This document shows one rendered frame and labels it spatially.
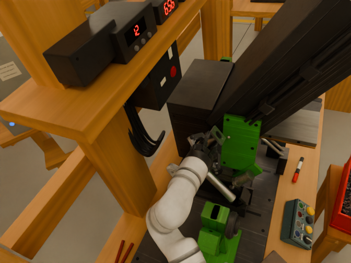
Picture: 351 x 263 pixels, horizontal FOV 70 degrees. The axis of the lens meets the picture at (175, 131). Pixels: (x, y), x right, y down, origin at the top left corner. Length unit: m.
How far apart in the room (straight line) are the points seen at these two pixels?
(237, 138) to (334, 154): 1.69
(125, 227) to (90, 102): 0.67
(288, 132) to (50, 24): 0.78
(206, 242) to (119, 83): 0.47
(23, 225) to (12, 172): 2.24
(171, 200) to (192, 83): 0.57
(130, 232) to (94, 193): 1.31
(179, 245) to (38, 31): 0.48
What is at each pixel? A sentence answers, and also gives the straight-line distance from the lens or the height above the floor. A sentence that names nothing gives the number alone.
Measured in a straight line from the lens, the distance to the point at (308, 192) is 1.11.
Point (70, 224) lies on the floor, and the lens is 2.30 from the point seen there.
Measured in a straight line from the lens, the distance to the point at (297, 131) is 0.97.
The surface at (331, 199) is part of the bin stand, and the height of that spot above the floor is 0.80.
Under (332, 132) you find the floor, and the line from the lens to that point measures 2.62.
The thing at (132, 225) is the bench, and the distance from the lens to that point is 1.08.
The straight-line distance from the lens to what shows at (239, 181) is 0.90.
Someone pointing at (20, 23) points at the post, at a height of 1.68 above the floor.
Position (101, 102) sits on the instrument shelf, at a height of 1.54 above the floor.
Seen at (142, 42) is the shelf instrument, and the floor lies 1.56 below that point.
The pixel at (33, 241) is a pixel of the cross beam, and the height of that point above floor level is 1.22.
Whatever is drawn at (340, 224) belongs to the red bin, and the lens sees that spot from 1.14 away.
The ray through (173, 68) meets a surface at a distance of 0.76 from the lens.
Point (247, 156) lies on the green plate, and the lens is 0.87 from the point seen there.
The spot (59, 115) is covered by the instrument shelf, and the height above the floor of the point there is 1.54.
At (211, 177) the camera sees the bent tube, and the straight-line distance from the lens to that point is 0.88.
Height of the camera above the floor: 1.83
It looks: 46 degrees down
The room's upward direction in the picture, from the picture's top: 13 degrees counter-clockwise
